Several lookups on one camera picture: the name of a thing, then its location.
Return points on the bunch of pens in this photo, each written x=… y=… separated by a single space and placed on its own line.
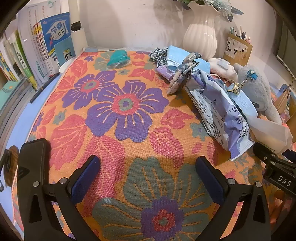
x=242 y=34

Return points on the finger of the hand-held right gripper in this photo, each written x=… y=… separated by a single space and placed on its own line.
x=262 y=150

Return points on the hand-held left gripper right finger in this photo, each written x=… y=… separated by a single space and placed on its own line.
x=210 y=177

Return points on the dark pen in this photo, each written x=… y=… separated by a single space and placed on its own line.
x=42 y=89

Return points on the white ribbed vase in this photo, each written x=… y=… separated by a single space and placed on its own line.
x=200 y=37

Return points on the row of upright books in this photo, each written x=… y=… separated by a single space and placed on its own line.
x=16 y=62

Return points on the brown pen holder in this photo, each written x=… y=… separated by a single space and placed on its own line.
x=238 y=49

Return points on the floral woven table mat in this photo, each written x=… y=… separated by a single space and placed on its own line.
x=129 y=120

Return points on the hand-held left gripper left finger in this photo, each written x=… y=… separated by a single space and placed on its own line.
x=86 y=176

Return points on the white plush toy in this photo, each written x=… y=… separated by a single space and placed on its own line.
x=223 y=66

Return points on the white face mask package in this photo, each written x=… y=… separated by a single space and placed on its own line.
x=215 y=115

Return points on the stack of flat books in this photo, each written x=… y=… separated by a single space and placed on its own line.
x=10 y=95

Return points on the blue face mask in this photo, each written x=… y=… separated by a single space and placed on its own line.
x=177 y=54

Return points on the checkered scrunchie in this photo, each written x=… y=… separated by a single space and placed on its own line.
x=157 y=56

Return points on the white upright books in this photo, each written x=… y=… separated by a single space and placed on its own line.
x=31 y=27

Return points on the teal cloth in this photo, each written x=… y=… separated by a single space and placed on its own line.
x=118 y=59

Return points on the light blue band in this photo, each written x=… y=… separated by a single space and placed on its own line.
x=246 y=105

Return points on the white round lamp base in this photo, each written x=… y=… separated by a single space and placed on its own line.
x=66 y=66

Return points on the white lamp post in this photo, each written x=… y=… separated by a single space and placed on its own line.
x=78 y=34

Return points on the purple packet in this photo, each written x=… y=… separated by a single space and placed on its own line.
x=163 y=70

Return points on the white paper bag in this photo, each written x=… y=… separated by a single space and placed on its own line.
x=272 y=135

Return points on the plaid fabric pouch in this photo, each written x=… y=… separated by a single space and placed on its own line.
x=181 y=75

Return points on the small teal booklet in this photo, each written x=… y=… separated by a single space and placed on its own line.
x=66 y=51

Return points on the grey plush toy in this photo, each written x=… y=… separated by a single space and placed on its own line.
x=259 y=90

